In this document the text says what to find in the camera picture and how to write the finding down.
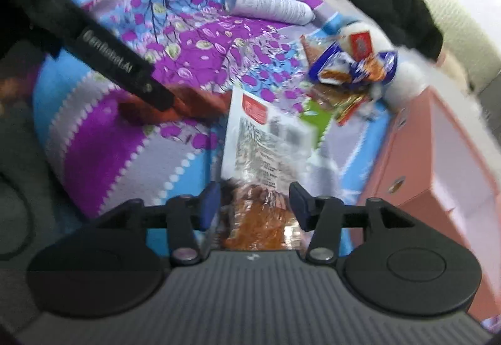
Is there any black clothing pile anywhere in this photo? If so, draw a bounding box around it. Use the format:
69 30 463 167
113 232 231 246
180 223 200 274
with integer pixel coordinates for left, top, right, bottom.
350 0 443 61

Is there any pink cardboard box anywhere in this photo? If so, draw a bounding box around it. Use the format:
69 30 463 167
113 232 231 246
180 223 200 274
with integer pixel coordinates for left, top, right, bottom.
358 88 500 320

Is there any blue white snack packet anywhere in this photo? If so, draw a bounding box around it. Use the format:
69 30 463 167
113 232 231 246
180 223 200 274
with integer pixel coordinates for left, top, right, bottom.
307 42 396 90

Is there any cream quilted headboard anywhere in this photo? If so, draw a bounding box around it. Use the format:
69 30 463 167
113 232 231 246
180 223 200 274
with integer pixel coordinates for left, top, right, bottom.
328 0 501 91

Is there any small red snack packet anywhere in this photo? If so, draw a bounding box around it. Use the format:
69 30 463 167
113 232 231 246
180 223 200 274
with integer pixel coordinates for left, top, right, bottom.
348 31 373 61

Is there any clear bread snack pack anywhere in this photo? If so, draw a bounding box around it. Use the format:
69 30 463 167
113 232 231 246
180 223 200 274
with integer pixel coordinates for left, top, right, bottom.
221 88 317 251

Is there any white cylindrical tube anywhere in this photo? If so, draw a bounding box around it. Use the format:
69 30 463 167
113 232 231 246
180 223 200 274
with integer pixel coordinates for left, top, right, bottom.
224 0 315 26

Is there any colourful floral bed sheet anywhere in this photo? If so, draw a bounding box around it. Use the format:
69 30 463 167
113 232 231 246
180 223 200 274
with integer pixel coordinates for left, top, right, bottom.
33 0 390 235

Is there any red foil snack bag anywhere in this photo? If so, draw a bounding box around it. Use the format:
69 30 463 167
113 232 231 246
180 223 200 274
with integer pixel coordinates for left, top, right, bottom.
118 85 232 125

